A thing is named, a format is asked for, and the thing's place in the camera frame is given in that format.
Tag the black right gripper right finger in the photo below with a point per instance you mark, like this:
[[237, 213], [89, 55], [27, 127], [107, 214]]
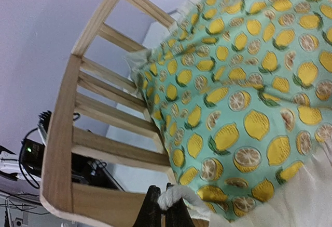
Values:
[[178, 216]]

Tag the wooden pet bed frame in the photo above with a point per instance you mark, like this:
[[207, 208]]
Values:
[[78, 121]]

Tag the lemon print bed cushion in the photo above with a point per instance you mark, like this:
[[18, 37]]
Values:
[[241, 93]]

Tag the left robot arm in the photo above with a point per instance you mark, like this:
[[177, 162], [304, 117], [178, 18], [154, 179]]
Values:
[[27, 165]]

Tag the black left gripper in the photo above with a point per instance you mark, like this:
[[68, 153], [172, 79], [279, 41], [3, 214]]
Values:
[[93, 172]]

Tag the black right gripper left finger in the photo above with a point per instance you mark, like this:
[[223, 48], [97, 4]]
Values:
[[150, 213]]

